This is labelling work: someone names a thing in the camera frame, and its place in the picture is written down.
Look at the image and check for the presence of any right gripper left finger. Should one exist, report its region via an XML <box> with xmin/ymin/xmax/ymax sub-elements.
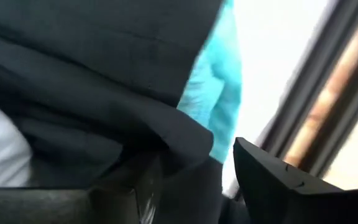
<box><xmin>87</xmin><ymin>152</ymin><xmax>164</xmax><ymax>224</ymax></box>

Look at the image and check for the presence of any plywood base board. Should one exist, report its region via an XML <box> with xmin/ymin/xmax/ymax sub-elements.
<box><xmin>283</xmin><ymin>14</ymin><xmax>358</xmax><ymax>190</ymax></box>

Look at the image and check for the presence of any teal garment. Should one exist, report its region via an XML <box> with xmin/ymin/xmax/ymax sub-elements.
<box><xmin>177</xmin><ymin>0</ymin><xmax>244</xmax><ymax>164</ymax></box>

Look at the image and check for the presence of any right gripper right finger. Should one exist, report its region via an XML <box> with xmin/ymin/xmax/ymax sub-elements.
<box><xmin>233</xmin><ymin>136</ymin><xmax>343</xmax><ymax>224</ymax></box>

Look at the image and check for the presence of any black garment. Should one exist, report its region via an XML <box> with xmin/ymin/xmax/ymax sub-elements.
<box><xmin>0</xmin><ymin>0</ymin><xmax>254</xmax><ymax>224</ymax></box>

